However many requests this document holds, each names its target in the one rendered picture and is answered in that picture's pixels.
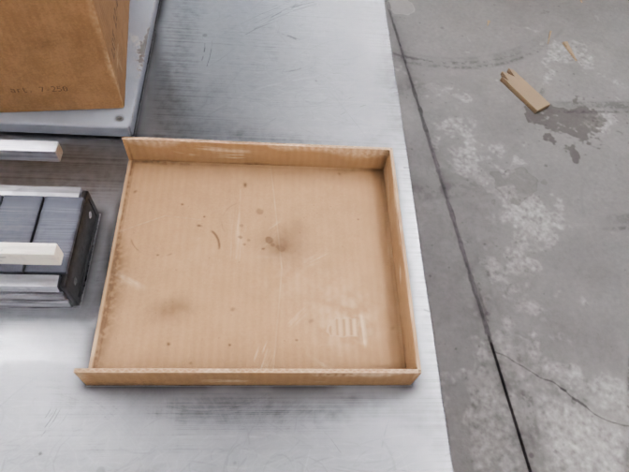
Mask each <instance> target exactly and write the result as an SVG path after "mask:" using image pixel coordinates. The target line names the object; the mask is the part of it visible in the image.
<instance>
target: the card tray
mask: <svg viewBox="0 0 629 472"><path fill-rule="evenodd" d="M122 140H123V143H124V147H125V150H126V153H127V156H128V159H129V161H128V166H127V171H126V175H125V180H124V189H123V194H122V199H121V204H120V209H119V213H118V218H117V223H116V228H115V233H114V238H113V243H112V248H111V252H110V261H109V267H108V271H107V276H106V281H105V286H104V290H103V295H102V301H101V305H100V310H99V315H98V320H97V324H96V329H95V339H94V343H93V348H92V353H91V358H90V362H89V367H88V368H74V374H75V375H76V376H77V377H78V378H79V379H80V380H81V381H82V382H83V383H84V384H85V385H411V384H412V383H413V382H414V381H415V380H416V379H417V378H418V377H419V375H420V374H421V366H420V358H419V351H418V344H417V330H416V323H415V316H414V308H413V301H412V294H411V287H410V279H409V272H408V265H407V257H406V250H405V243H404V236H403V228H402V215H401V207H400V200H399V193H398V186H397V178H396V170H395V164H394V156H393V149H392V148H388V147H365V146H342V145H320V144H297V143H274V142H251V141H229V140H185V139H162V138H139V137H123V138H122Z"/></svg>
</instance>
